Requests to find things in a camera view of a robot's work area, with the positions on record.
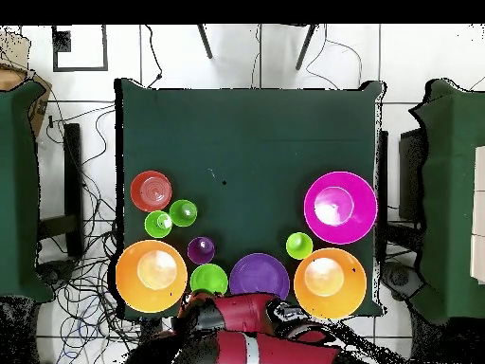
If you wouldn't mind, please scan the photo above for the small green plastic bowl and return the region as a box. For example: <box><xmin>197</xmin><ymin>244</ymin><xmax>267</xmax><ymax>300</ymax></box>
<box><xmin>189</xmin><ymin>263</ymin><xmax>229</xmax><ymax>296</ymax></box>

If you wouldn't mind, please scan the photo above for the large orange plastic bowl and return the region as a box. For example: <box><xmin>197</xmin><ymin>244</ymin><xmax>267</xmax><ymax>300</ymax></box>
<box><xmin>293</xmin><ymin>247</ymin><xmax>368</xmax><ymax>320</ymax></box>
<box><xmin>115</xmin><ymin>239</ymin><xmax>189</xmax><ymax>315</ymax></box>

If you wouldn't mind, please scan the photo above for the purple plastic bowl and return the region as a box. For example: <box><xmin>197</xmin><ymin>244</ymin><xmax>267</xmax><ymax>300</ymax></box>
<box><xmin>228</xmin><ymin>252</ymin><xmax>291</xmax><ymax>300</ymax></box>

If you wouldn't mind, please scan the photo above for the purple plastic cup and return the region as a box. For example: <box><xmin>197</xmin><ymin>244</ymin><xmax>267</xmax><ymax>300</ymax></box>
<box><xmin>187</xmin><ymin>236</ymin><xmax>216</xmax><ymax>265</ymax></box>

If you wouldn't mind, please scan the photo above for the green plastic cup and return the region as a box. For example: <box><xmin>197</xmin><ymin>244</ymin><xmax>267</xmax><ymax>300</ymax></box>
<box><xmin>169</xmin><ymin>199</ymin><xmax>199</xmax><ymax>228</ymax></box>
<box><xmin>285</xmin><ymin>231</ymin><xmax>314</xmax><ymax>261</ymax></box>
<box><xmin>144</xmin><ymin>209</ymin><xmax>174</xmax><ymax>240</ymax></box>

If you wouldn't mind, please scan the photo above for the small red plastic bowl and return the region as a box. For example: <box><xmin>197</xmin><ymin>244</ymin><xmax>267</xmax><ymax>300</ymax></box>
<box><xmin>130</xmin><ymin>170</ymin><xmax>173</xmax><ymax>213</ymax></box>

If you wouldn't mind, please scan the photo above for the black stand bar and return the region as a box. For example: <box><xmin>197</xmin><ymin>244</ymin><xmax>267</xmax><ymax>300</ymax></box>
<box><xmin>374</xmin><ymin>130</ymin><xmax>389</xmax><ymax>263</ymax></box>
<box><xmin>37</xmin><ymin>122</ymin><xmax>85</xmax><ymax>259</ymax></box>

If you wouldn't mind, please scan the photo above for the large pink plastic bowl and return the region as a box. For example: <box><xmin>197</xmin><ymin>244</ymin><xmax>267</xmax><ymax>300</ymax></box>
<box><xmin>303</xmin><ymin>171</ymin><xmax>379</xmax><ymax>246</ymax></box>

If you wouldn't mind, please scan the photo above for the dark green table cloth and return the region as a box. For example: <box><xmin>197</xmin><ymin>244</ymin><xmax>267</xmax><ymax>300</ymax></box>
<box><xmin>114</xmin><ymin>78</ymin><xmax>387</xmax><ymax>319</ymax></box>

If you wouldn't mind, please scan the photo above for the green side table cloth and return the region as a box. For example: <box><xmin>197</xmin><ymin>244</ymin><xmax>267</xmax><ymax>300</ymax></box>
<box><xmin>0</xmin><ymin>81</ymin><xmax>56</xmax><ymax>304</ymax></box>
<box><xmin>407</xmin><ymin>78</ymin><xmax>485</xmax><ymax>327</ymax></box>

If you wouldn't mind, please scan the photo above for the grey round stand base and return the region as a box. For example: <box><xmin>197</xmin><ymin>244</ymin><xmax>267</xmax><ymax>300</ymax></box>
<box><xmin>380</xmin><ymin>260</ymin><xmax>423</xmax><ymax>301</ymax></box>

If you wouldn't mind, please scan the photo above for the brown cardboard box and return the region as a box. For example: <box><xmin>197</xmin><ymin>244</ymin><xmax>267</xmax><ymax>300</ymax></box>
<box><xmin>0</xmin><ymin>29</ymin><xmax>53</xmax><ymax>137</ymax></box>

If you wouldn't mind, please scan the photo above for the black tripod leg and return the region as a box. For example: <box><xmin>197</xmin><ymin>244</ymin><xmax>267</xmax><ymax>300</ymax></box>
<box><xmin>196</xmin><ymin>24</ymin><xmax>214</xmax><ymax>61</ymax></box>
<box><xmin>295</xmin><ymin>24</ymin><xmax>320</xmax><ymax>72</ymax></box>

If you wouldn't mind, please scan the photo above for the black equipment box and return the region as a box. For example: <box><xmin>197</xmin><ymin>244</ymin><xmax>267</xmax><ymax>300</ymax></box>
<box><xmin>397</xmin><ymin>127</ymin><xmax>426</xmax><ymax>222</ymax></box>

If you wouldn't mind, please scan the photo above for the tangle of floor cables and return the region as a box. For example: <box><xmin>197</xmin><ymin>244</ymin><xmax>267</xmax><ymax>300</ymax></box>
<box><xmin>35</xmin><ymin>101</ymin><xmax>130</xmax><ymax>364</ymax></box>

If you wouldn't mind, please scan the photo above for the thin black cable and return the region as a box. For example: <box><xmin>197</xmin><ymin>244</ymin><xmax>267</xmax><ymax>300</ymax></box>
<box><xmin>142</xmin><ymin>24</ymin><xmax>164</xmax><ymax>89</ymax></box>
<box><xmin>304</xmin><ymin>24</ymin><xmax>364</xmax><ymax>91</ymax></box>

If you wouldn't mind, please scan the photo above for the black square floor frame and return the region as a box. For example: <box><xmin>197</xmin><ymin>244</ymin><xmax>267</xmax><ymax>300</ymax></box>
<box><xmin>51</xmin><ymin>24</ymin><xmax>109</xmax><ymax>73</ymax></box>

